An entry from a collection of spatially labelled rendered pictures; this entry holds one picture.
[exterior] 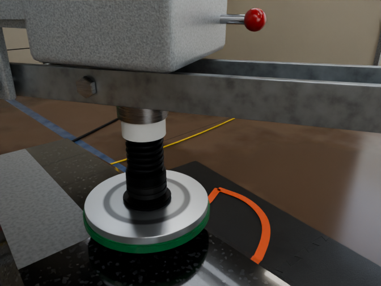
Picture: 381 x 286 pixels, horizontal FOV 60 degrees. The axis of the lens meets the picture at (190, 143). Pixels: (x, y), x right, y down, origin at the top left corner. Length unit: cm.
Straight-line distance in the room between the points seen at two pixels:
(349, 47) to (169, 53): 503
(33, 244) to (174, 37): 42
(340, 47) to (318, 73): 490
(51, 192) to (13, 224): 11
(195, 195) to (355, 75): 31
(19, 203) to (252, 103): 52
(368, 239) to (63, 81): 183
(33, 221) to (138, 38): 43
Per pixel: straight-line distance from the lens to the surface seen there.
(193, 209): 56
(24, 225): 68
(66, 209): 70
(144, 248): 52
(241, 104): 40
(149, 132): 50
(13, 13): 49
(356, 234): 210
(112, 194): 61
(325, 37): 547
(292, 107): 39
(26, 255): 62
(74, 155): 91
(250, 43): 617
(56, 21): 44
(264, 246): 182
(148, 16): 37
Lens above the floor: 118
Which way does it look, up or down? 24 degrees down
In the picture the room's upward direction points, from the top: straight up
